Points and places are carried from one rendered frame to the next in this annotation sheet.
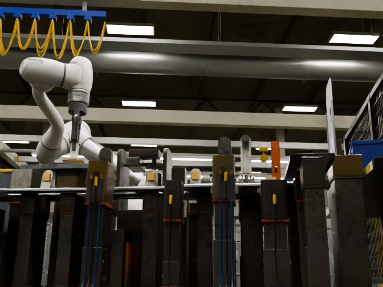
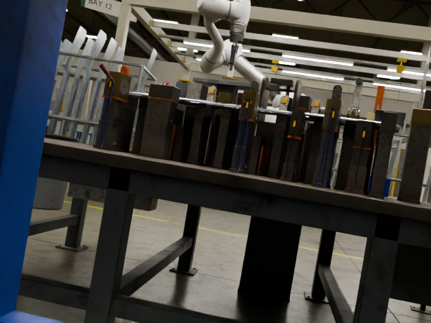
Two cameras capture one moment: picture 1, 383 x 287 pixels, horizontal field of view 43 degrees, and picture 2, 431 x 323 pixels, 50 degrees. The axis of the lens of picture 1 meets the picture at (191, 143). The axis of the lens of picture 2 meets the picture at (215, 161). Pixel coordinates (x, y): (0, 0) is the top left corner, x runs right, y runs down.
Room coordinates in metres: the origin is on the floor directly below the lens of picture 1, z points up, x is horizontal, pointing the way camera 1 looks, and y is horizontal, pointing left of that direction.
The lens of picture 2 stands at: (-0.63, -0.05, 0.73)
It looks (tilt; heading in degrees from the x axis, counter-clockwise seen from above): 0 degrees down; 12
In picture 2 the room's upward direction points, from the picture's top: 10 degrees clockwise
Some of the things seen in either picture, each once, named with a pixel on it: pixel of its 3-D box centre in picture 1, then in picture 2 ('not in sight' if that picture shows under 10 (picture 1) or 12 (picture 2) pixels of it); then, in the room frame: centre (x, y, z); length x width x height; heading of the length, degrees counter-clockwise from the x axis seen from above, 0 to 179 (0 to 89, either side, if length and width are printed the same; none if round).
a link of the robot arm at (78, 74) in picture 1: (77, 74); (238, 10); (1.88, 0.49, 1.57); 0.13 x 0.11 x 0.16; 119
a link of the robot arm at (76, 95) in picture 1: (78, 99); (237, 30); (1.89, 0.48, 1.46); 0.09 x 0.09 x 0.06
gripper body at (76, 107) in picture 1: (77, 115); (235, 43); (1.89, 0.48, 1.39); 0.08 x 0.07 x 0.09; 7
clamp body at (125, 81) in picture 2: not in sight; (111, 111); (1.40, 0.90, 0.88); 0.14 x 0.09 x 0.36; 173
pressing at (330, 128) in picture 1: (330, 134); (422, 88); (1.42, -0.43, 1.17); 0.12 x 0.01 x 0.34; 173
